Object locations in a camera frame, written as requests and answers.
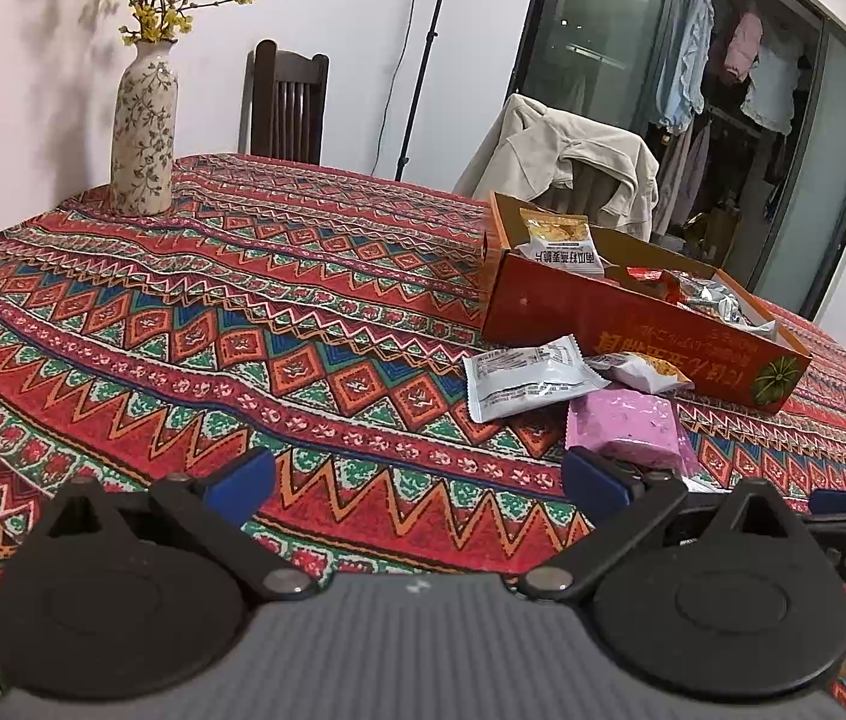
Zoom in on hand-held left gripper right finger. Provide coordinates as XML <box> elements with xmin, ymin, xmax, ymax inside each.
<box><xmin>515</xmin><ymin>446</ymin><xmax>818</xmax><ymax>606</ymax></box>

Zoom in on silver white snack packet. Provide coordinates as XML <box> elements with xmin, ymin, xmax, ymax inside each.
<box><xmin>463</xmin><ymin>334</ymin><xmax>613</xmax><ymax>425</ymax></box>

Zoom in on glass sliding door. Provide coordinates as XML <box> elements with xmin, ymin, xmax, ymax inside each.
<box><xmin>517</xmin><ymin>0</ymin><xmax>846</xmax><ymax>320</ymax></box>

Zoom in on white hanging garment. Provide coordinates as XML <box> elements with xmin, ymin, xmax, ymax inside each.
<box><xmin>742</xmin><ymin>34</ymin><xmax>806</xmax><ymax>138</ymax></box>

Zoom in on black cable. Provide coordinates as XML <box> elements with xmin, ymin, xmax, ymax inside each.
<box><xmin>374</xmin><ymin>0</ymin><xmax>425</xmax><ymax>178</ymax></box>

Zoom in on beige jacket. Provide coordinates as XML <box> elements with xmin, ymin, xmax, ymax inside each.
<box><xmin>453</xmin><ymin>94</ymin><xmax>661</xmax><ymax>241</ymax></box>

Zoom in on floral ceramic vase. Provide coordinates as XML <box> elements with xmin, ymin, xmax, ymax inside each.
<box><xmin>109</xmin><ymin>41</ymin><xmax>180</xmax><ymax>217</ymax></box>

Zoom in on red snack packet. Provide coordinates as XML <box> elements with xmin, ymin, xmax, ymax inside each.
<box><xmin>603</xmin><ymin>266</ymin><xmax>686</xmax><ymax>308</ymax></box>

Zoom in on black light stand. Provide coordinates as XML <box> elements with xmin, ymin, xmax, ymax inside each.
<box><xmin>395</xmin><ymin>0</ymin><xmax>461</xmax><ymax>182</ymax></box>

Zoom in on large white orange snack packet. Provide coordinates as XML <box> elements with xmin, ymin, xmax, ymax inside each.
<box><xmin>514</xmin><ymin>211</ymin><xmax>605</xmax><ymax>278</ymax></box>

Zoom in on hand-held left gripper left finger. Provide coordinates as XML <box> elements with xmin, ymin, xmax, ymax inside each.
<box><xmin>25</xmin><ymin>446</ymin><xmax>320</xmax><ymax>604</ymax></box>

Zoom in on red cardboard box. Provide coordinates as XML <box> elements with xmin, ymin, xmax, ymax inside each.
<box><xmin>479</xmin><ymin>191</ymin><xmax>814</xmax><ymax>415</ymax></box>

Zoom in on pale pink hanging clothes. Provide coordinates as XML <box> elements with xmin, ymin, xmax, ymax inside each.
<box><xmin>652</xmin><ymin>120</ymin><xmax>713</xmax><ymax>238</ymax></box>

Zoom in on dark wooden chair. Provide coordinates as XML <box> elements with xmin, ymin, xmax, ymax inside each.
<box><xmin>573</xmin><ymin>161</ymin><xmax>619</xmax><ymax>211</ymax></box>
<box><xmin>239</xmin><ymin>40</ymin><xmax>331</xmax><ymax>166</ymax></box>

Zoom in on silver green snack packet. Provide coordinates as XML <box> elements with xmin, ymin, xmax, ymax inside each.
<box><xmin>674</xmin><ymin>274</ymin><xmax>780</xmax><ymax>338</ymax></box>

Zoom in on patterned red tablecloth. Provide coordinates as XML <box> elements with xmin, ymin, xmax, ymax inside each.
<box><xmin>0</xmin><ymin>152</ymin><xmax>846</xmax><ymax>720</ymax></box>

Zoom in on pink speckled snack packet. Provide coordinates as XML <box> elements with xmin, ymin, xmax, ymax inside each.
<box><xmin>565</xmin><ymin>384</ymin><xmax>701</xmax><ymax>482</ymax></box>

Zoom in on light blue hanging shirt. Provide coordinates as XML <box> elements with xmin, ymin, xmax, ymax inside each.
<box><xmin>652</xmin><ymin>0</ymin><xmax>716</xmax><ymax>136</ymax></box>

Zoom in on pink hanging garment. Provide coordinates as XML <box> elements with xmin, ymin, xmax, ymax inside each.
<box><xmin>723</xmin><ymin>11</ymin><xmax>766</xmax><ymax>88</ymax></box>

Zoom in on small white orange snack packet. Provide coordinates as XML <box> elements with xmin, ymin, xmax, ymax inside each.
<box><xmin>584</xmin><ymin>351</ymin><xmax>696</xmax><ymax>397</ymax></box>

